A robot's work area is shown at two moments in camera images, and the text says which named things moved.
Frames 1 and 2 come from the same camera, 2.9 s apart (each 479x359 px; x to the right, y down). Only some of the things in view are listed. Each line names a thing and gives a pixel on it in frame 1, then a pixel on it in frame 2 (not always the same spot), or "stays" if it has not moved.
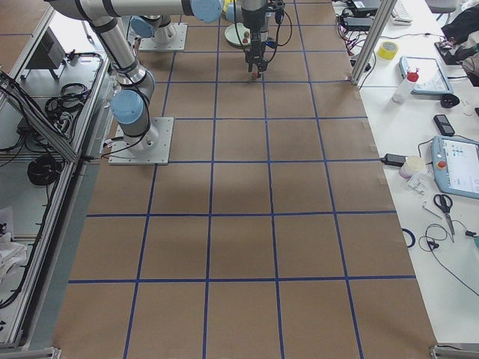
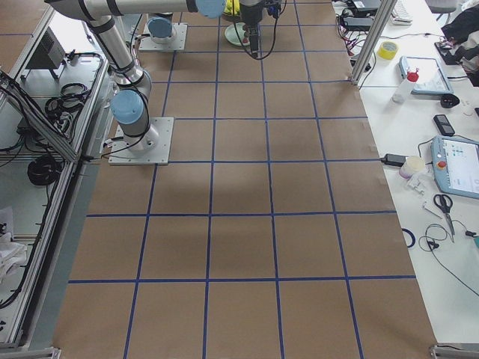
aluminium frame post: x=378 y=27 stays
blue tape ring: x=412 y=236 stays
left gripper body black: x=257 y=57 → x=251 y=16
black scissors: x=445 y=201 stays
